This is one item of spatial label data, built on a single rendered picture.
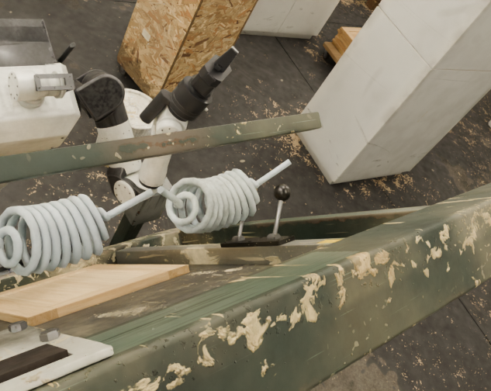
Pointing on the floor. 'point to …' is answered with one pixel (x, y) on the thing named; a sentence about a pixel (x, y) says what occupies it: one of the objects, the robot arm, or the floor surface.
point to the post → (125, 231)
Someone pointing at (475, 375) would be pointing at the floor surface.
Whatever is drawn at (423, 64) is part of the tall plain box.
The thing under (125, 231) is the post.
